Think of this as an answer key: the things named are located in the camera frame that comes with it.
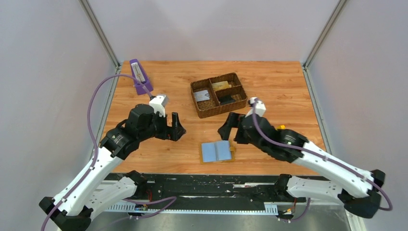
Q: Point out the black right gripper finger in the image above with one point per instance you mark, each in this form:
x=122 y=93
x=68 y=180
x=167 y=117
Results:
x=233 y=120
x=241 y=137

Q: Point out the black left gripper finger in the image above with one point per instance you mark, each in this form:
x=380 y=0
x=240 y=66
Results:
x=166 y=135
x=176 y=130

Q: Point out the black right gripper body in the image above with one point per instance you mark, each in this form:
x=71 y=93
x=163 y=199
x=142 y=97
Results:
x=255 y=142

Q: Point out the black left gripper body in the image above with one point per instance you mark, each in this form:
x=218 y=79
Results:
x=159 y=123

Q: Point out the black card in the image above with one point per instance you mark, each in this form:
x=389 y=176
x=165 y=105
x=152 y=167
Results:
x=227 y=99

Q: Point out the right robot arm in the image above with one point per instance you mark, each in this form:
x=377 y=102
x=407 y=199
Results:
x=357 y=190

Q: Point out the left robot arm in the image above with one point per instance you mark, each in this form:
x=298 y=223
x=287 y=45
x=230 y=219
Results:
x=98 y=165

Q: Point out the silver card in basket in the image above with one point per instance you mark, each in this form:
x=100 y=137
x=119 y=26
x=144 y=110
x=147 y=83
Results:
x=198 y=95

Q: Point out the brown wicker divided basket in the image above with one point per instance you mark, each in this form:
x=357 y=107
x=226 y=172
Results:
x=206 y=100

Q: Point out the purple metronome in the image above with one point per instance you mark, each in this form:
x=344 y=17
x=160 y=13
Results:
x=143 y=82

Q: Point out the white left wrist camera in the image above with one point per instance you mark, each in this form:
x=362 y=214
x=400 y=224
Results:
x=158 y=103

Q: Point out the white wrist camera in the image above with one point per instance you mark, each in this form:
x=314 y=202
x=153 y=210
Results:
x=158 y=103
x=257 y=107

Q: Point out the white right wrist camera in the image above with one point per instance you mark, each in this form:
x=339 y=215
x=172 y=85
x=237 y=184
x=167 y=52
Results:
x=257 y=107

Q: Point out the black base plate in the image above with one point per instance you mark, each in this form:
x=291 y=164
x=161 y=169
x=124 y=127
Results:
x=214 y=192

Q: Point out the aluminium frame rail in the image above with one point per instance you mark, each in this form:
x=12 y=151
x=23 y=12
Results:
x=149 y=208

